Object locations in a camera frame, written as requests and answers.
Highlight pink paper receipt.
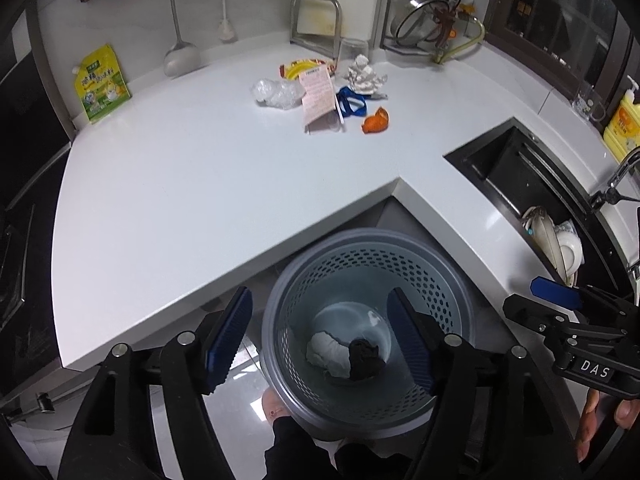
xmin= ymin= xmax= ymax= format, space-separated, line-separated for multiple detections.
xmin=298 ymin=65 xmax=345 ymax=134

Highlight blue plastic strap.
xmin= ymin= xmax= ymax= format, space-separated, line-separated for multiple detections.
xmin=335 ymin=84 xmax=369 ymax=118

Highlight clear plastic bag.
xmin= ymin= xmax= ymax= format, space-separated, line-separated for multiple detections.
xmin=250 ymin=79 xmax=306 ymax=110

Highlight white paper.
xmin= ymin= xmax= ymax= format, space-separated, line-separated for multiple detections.
xmin=346 ymin=54 xmax=387 ymax=96

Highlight red patterned snack wrapper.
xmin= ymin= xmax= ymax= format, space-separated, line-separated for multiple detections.
xmin=279 ymin=58 xmax=336 ymax=80

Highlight clear plastic cup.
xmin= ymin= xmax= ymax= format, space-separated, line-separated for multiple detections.
xmin=336 ymin=38 xmax=369 ymax=77

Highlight black trash in bin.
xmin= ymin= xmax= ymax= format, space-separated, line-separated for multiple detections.
xmin=348 ymin=338 xmax=385 ymax=382

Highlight grey perforated trash bin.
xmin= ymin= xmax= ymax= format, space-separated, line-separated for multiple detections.
xmin=260 ymin=228 xmax=475 ymax=441

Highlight black kitchen sink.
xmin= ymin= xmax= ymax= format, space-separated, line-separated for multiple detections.
xmin=445 ymin=118 xmax=634 ymax=299

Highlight right hand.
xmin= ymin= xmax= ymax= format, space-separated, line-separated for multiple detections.
xmin=575 ymin=389 xmax=640 ymax=463

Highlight left hand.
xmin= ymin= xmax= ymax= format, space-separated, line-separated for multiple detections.
xmin=262 ymin=388 xmax=291 ymax=426

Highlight white dishes in sink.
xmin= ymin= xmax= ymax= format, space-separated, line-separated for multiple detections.
xmin=521 ymin=206 xmax=585 ymax=287

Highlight white crumpled tissue in bin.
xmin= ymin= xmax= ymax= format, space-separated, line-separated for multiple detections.
xmin=306 ymin=332 xmax=350 ymax=379

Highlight steel faucet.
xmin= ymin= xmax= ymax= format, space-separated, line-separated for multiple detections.
xmin=589 ymin=148 xmax=640 ymax=211

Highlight yellow dish soap bottle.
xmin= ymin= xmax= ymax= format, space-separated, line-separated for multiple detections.
xmin=603 ymin=76 xmax=640 ymax=162

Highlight clear glass mug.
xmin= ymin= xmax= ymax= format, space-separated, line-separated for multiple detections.
xmin=572 ymin=81 xmax=606 ymax=122

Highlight grey ladle spatula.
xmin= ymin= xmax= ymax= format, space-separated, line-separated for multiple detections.
xmin=164 ymin=0 xmax=202 ymax=78

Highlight yellow green detergent pouch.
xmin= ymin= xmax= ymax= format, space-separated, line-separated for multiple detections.
xmin=73 ymin=44 xmax=131 ymax=124

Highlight blue white bottle brush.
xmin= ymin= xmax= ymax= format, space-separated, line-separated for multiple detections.
xmin=218 ymin=0 xmax=236 ymax=44

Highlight steel cutting board rack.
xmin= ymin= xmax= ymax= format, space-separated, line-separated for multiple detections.
xmin=290 ymin=0 xmax=343 ymax=58

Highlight steel pot lid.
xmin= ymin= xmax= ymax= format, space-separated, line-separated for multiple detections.
xmin=390 ymin=0 xmax=457 ymax=47

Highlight dish drying rack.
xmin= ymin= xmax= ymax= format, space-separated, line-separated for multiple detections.
xmin=381 ymin=0 xmax=486 ymax=65

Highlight yellow gas hose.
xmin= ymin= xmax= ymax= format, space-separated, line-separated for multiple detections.
xmin=432 ymin=14 xmax=487 ymax=65

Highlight dark window frame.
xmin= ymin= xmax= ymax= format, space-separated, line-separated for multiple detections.
xmin=485 ymin=0 xmax=639 ymax=106

